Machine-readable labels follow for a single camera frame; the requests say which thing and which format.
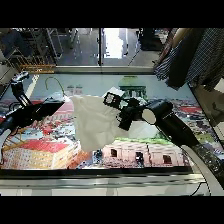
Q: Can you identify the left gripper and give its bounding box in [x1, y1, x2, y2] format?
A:
[23, 100, 66, 125]

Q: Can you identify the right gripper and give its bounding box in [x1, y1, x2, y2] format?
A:
[116, 97, 145, 132]

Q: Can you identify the white long-sleeved shirt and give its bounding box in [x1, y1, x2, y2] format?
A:
[69, 87, 160, 154]

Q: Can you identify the striped shirt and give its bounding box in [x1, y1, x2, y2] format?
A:
[153, 37, 184, 82]

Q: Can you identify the black garment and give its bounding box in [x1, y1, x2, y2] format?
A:
[165, 27, 205, 91]

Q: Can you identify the checked shirt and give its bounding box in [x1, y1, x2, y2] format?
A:
[185, 27, 224, 92]

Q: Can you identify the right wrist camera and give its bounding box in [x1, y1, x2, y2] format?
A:
[102, 91, 126, 110]

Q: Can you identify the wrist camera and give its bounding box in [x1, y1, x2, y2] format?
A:
[10, 71, 34, 108]
[102, 91, 126, 110]

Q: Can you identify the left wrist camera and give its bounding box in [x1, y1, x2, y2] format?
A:
[10, 71, 34, 108]

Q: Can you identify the silver frame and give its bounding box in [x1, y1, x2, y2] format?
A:
[0, 174, 224, 197]

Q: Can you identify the black cable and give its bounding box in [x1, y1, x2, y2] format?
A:
[192, 181, 212, 197]

